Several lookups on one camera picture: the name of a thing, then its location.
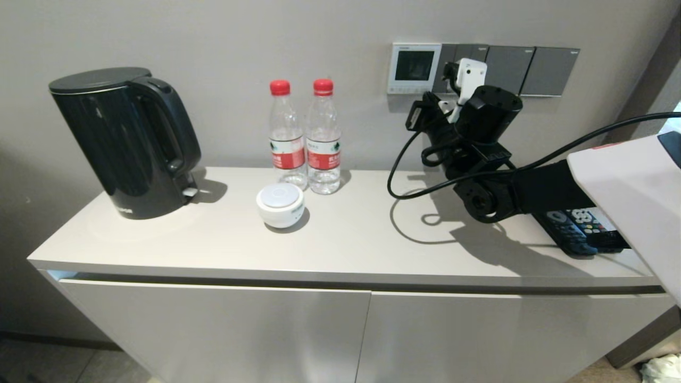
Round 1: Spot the wall thermostat with screen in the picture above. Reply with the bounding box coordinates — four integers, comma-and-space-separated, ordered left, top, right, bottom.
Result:
387, 43, 443, 95

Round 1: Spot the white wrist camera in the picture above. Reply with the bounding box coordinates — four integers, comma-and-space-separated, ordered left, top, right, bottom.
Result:
442, 57, 488, 124

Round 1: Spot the beige cabinet door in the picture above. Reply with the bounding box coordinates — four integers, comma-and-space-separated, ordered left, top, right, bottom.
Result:
59, 279, 371, 383
355, 292, 676, 383

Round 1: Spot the black electric kettle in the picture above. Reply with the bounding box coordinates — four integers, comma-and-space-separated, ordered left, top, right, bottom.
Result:
48, 67, 202, 220

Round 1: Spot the grey single rocker wall switch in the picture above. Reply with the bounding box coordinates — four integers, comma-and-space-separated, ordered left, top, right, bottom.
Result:
520, 47, 580, 97
481, 46, 536, 97

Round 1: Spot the black remote control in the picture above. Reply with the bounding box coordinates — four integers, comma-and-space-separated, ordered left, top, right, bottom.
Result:
567, 207, 631, 253
534, 210, 599, 256

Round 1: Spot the grey triple rocker wall switch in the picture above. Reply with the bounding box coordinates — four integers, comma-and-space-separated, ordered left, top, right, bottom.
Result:
432, 44, 490, 96

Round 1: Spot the brown door frame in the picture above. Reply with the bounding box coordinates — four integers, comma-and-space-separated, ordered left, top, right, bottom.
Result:
607, 11, 681, 144

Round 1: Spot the beige sideboard cabinet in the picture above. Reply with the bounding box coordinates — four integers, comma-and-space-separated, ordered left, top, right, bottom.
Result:
28, 167, 676, 383

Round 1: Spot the white crumpled bag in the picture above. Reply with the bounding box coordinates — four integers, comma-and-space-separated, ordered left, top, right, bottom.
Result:
640, 354, 681, 383

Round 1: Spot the clear water bottle red cap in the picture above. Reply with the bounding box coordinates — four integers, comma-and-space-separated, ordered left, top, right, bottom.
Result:
269, 80, 309, 191
306, 79, 342, 195

